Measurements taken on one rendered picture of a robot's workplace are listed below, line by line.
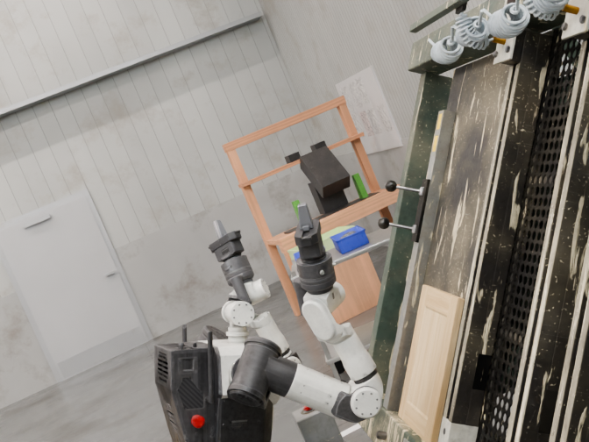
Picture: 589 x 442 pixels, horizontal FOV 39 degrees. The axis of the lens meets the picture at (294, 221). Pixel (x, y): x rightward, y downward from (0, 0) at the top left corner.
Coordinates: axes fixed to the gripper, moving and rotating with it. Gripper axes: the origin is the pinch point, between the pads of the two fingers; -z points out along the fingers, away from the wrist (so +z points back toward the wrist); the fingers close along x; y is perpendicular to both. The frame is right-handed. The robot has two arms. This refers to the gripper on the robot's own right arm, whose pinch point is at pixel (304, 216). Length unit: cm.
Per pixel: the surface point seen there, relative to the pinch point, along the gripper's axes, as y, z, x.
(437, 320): 26, 47, 30
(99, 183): -391, 182, 829
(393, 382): 9, 73, 43
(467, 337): 33.3, 34.8, -5.7
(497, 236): 44.0, 13.9, 3.1
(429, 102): 35, -1, 96
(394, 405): 9, 80, 41
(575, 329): 52, 14, -47
